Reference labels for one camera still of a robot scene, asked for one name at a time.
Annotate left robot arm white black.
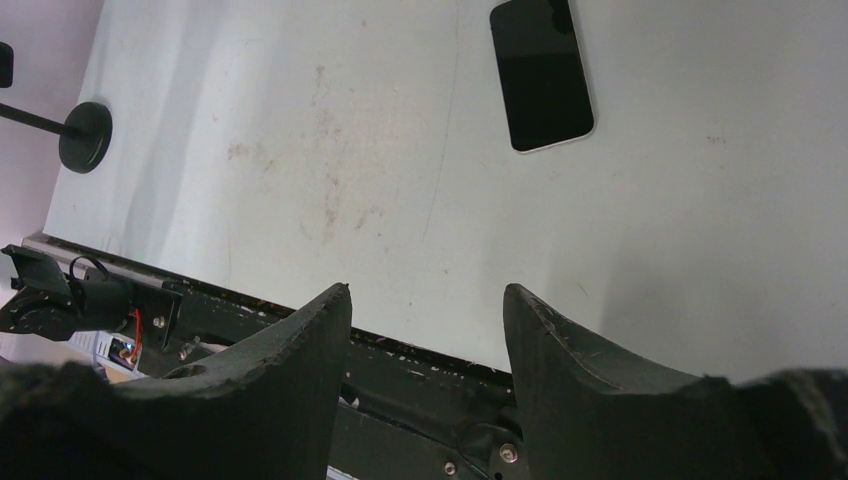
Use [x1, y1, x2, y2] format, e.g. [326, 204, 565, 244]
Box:
[1, 245, 134, 341]

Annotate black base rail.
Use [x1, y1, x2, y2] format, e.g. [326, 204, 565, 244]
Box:
[22, 234, 529, 479]

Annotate black smartphone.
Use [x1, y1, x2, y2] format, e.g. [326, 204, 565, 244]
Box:
[489, 0, 595, 153]

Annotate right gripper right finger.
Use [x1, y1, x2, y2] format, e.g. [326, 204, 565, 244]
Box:
[503, 283, 847, 479]

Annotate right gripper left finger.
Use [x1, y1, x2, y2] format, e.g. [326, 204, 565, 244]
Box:
[1, 283, 352, 479]

